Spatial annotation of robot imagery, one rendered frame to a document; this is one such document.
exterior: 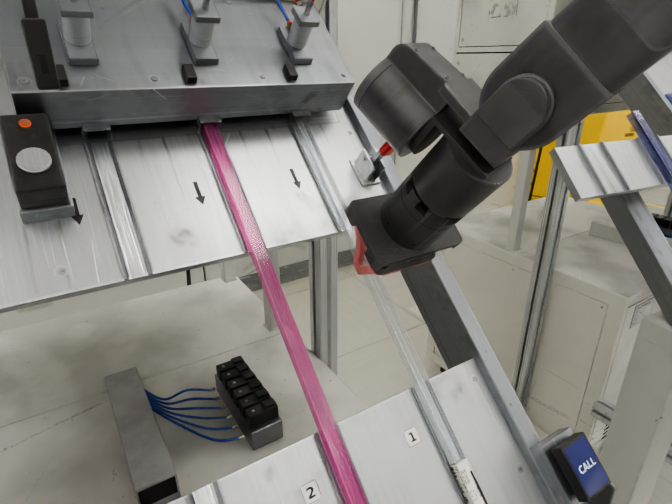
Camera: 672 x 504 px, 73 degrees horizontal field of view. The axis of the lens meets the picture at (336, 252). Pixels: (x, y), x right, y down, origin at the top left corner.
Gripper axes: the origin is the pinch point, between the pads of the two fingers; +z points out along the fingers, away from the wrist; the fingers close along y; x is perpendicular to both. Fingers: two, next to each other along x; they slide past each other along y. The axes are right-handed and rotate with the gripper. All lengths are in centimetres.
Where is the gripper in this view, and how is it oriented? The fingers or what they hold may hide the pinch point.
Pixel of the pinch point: (366, 263)
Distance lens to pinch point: 49.2
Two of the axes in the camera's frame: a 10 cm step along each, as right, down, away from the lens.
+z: -3.7, 4.4, 8.2
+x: 3.9, 8.7, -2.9
